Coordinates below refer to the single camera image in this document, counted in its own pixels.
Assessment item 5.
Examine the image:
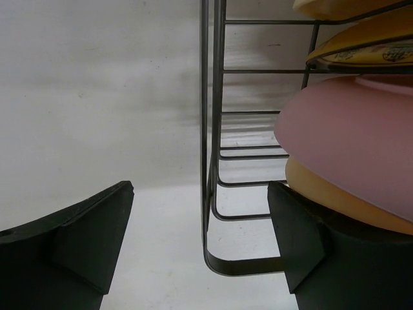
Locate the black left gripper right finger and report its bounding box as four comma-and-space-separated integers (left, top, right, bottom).
267, 181, 412, 310

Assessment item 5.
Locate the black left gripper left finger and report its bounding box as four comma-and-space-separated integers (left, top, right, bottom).
1, 181, 134, 310

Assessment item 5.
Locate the yellow plate front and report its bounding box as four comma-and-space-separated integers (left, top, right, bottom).
285, 157, 412, 235

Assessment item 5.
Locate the yellow plate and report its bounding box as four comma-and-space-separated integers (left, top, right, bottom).
285, 157, 412, 235
306, 8, 412, 72

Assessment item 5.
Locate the pink plate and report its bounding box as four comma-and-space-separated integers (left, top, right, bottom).
274, 74, 412, 220

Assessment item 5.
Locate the black wire dish rack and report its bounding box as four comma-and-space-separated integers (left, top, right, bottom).
199, 0, 413, 277

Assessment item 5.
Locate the yellow plate middle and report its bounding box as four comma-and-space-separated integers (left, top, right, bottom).
306, 8, 412, 72

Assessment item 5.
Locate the cream plate rear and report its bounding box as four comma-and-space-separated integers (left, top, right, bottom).
293, 0, 399, 21

